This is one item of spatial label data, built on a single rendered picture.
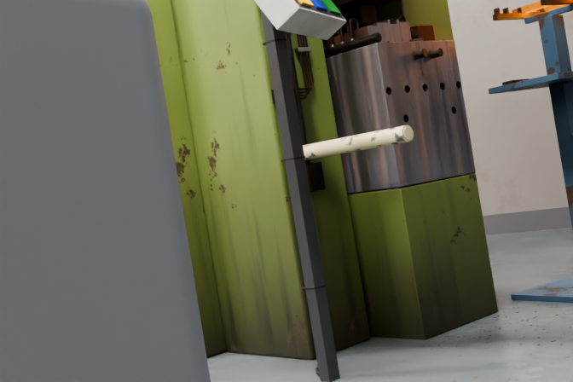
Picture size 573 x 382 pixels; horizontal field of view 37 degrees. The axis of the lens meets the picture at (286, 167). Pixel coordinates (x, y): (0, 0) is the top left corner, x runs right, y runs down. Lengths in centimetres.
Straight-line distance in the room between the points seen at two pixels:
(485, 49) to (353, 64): 263
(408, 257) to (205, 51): 93
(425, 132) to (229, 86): 64
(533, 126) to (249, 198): 277
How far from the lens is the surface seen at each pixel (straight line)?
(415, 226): 265
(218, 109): 277
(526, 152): 520
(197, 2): 284
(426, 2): 318
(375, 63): 264
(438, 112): 279
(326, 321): 232
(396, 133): 229
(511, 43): 522
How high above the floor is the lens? 57
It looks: level
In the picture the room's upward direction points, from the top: 9 degrees counter-clockwise
